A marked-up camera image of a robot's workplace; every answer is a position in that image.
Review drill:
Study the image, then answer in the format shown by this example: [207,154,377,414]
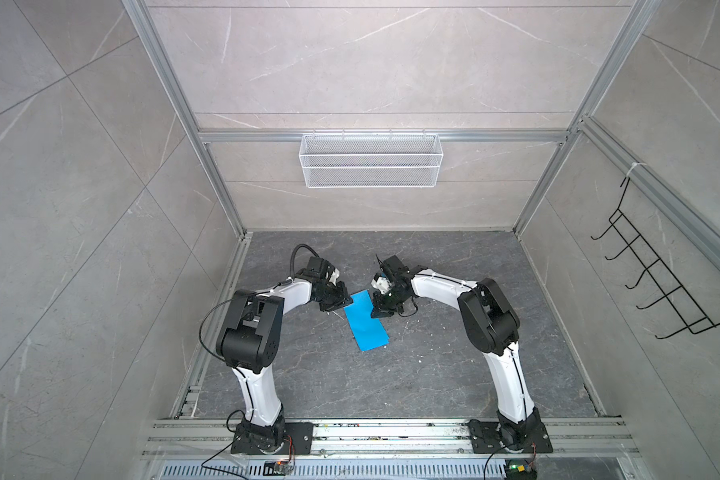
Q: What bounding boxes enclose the blue square paper sheet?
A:
[344,290,389,352]

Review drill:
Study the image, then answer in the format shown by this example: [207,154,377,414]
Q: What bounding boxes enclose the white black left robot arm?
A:
[215,256,352,428]

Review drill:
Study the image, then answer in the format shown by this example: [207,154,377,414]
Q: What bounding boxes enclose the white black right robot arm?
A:
[371,256,538,428]

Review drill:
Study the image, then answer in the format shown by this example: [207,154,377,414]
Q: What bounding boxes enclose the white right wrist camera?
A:
[371,273,393,295]

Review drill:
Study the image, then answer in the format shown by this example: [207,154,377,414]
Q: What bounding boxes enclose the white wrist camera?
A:
[371,273,393,295]
[328,269,340,286]

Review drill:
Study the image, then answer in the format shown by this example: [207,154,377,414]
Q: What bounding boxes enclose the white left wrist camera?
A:
[328,269,340,286]

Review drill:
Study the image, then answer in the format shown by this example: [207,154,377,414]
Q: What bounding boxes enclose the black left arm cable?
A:
[197,242,322,480]

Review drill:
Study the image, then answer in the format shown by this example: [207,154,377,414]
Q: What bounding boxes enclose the white wire mesh basket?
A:
[299,133,444,189]

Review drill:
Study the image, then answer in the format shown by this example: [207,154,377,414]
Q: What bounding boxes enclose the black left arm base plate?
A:
[230,421,314,455]

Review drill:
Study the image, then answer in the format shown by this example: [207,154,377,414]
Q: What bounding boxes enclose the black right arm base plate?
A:
[466,419,554,454]

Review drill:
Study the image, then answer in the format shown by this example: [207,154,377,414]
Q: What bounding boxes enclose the aluminium frame rail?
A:
[169,231,253,420]

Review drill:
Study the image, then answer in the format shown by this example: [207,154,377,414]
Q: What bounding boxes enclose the aluminium front rail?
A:
[139,418,639,460]

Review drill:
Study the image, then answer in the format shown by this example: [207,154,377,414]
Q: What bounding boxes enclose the black wire hook rack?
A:
[590,177,720,340]

